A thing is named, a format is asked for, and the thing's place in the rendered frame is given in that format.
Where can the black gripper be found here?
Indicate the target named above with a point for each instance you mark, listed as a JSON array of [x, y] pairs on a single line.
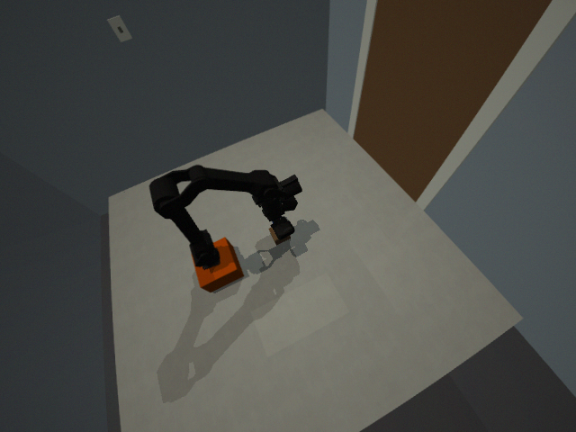
[[281, 227]]

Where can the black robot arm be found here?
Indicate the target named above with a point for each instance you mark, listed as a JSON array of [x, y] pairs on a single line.
[[170, 204]]

